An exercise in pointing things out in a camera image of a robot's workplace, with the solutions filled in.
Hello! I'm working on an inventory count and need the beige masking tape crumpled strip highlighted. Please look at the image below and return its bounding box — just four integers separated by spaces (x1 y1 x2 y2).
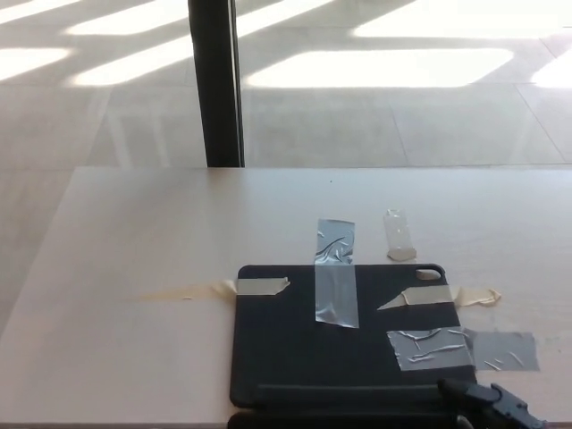
376 285 502 312

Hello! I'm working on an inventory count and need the black folding tablet cover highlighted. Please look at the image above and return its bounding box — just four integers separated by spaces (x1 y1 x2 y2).
226 263 480 429

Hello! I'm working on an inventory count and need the grey duct tape wide strip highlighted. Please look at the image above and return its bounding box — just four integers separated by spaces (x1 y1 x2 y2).
386 326 541 373

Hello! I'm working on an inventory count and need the black window frame post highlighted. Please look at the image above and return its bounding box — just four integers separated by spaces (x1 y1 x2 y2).
187 0 246 169

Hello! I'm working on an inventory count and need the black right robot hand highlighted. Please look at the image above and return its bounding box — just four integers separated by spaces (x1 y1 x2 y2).
436 378 547 429

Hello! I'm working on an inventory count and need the clear tape strip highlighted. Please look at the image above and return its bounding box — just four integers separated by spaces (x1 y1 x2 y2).
383 207 418 262

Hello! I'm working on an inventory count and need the beige masking tape long strip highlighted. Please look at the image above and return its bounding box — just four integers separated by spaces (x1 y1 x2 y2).
129 276 290 301

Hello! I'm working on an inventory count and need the grey duct tape long strip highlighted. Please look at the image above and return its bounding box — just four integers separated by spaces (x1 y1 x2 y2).
314 218 359 330

